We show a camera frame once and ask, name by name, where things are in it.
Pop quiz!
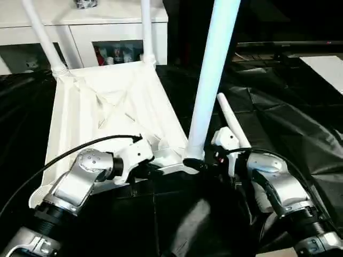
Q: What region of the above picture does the white cabinet with glass doors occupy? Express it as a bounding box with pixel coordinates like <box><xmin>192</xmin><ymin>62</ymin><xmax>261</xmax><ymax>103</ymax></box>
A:
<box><xmin>0</xmin><ymin>0</ymin><xmax>170</xmax><ymax>76</ymax></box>

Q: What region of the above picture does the white flat board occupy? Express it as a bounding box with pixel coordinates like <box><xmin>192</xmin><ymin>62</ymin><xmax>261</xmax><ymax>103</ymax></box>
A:
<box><xmin>299</xmin><ymin>55</ymin><xmax>343</xmax><ymax>95</ymax></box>

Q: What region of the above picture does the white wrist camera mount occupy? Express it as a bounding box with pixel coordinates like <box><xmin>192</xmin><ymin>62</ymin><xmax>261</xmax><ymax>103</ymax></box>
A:
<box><xmin>211</xmin><ymin>126</ymin><xmax>248</xmax><ymax>179</ymax></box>
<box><xmin>114</xmin><ymin>133</ymin><xmax>155</xmax><ymax>186</ymax></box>

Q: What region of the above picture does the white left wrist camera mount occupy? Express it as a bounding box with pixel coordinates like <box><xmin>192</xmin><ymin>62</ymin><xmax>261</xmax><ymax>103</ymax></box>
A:
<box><xmin>114</xmin><ymin>133</ymin><xmax>155</xmax><ymax>186</ymax></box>

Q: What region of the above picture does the white plastic table leg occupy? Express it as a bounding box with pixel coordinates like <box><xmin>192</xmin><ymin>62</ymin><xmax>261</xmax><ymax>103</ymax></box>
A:
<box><xmin>140</xmin><ymin>0</ymin><xmax>156</xmax><ymax>68</ymax></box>
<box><xmin>217</xmin><ymin>93</ymin><xmax>274</xmax><ymax>213</ymax></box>
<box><xmin>20</xmin><ymin>0</ymin><xmax>72</xmax><ymax>78</ymax></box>
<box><xmin>182</xmin><ymin>0</ymin><xmax>242</xmax><ymax>162</ymax></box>

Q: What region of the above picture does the black horizontal bar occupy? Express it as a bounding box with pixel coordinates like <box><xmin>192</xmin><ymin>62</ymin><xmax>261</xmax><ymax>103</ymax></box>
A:
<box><xmin>235</xmin><ymin>41</ymin><xmax>343</xmax><ymax>49</ymax></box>

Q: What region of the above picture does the tall black cabinet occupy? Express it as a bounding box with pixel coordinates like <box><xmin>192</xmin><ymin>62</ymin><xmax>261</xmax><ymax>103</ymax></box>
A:
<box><xmin>167</xmin><ymin>0</ymin><xmax>212</xmax><ymax>65</ymax></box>

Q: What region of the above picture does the white plastic table top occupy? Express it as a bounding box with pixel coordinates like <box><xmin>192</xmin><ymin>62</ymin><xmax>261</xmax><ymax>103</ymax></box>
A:
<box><xmin>28</xmin><ymin>60</ymin><xmax>205</xmax><ymax>210</ymax></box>

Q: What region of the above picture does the patterned mug on cabinet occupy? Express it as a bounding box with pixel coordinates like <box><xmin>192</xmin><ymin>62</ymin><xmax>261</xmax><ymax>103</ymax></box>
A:
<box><xmin>74</xmin><ymin>0</ymin><xmax>98</xmax><ymax>9</ymax></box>

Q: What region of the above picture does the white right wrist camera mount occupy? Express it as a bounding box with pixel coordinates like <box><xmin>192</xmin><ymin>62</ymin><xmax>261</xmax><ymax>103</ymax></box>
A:
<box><xmin>211</xmin><ymin>126</ymin><xmax>248</xmax><ymax>179</ymax></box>

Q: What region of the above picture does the black plastic mat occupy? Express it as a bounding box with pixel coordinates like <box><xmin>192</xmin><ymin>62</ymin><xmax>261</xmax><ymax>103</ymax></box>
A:
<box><xmin>0</xmin><ymin>57</ymin><xmax>343</xmax><ymax>257</ymax></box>

